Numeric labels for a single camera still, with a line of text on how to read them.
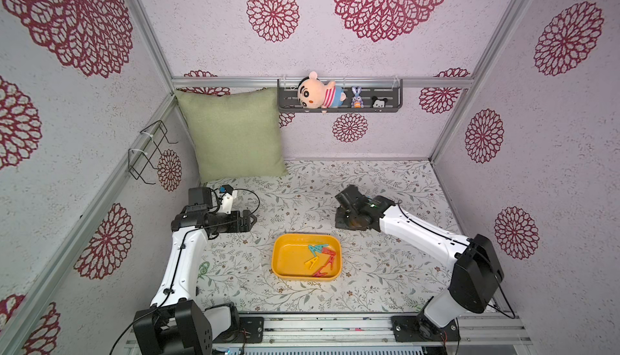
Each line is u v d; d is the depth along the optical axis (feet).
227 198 2.39
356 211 2.09
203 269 2.81
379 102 3.02
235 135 3.14
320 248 2.95
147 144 2.53
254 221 2.58
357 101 2.96
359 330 2.45
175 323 1.28
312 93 2.77
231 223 2.30
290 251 2.99
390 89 3.11
